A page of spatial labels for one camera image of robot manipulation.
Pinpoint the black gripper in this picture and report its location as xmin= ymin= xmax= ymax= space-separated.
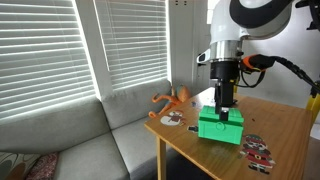
xmin=209 ymin=60 xmax=241 ymax=122

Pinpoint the green plastic tool box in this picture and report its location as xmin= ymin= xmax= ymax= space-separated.
xmin=197 ymin=105 xmax=245 ymax=146

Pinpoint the small dark paper cutout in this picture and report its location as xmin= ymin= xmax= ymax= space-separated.
xmin=187 ymin=125 xmax=200 ymax=134

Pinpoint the orange octopus plush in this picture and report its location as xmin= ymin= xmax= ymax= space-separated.
xmin=148 ymin=85 xmax=191 ymax=120

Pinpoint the Santa paper cutout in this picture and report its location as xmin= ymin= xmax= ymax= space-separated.
xmin=239 ymin=133 xmax=277 ymax=175

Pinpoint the snowman paper cutout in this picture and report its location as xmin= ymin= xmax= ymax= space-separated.
xmin=159 ymin=110 xmax=186 ymax=127

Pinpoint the wooden table leg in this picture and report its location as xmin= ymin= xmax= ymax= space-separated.
xmin=155 ymin=136 xmax=168 ymax=180

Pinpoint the yellow stand with black clamp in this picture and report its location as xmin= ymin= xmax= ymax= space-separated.
xmin=305 ymin=79 xmax=320 ymax=126

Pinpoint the narrow white window blind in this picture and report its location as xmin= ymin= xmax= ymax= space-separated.
xmin=93 ymin=0 xmax=169 ymax=90

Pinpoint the grey fabric sofa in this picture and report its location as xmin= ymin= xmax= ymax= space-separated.
xmin=0 ymin=78 xmax=188 ymax=180

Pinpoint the pink patterned pillow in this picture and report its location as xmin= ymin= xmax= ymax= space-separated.
xmin=25 ymin=152 xmax=60 ymax=180

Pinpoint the wide white window blind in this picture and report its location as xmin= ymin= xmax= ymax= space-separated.
xmin=0 ymin=0 xmax=98 ymax=121

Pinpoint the beige pillow with brown ovals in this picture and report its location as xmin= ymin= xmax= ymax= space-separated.
xmin=0 ymin=151 xmax=36 ymax=180

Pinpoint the wrist camera on white mount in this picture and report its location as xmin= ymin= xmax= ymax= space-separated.
xmin=196 ymin=49 xmax=212 ymax=64

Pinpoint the black cable with orange connector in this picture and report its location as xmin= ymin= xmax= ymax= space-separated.
xmin=237 ymin=54 xmax=320 ymax=93

